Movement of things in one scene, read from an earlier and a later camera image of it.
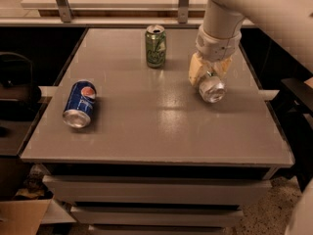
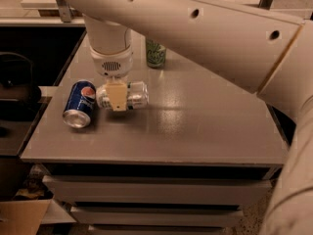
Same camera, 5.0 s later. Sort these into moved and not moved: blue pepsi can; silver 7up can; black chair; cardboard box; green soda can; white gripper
Moved: silver 7up can; white gripper
Not moved: green soda can; black chair; blue pepsi can; cardboard box
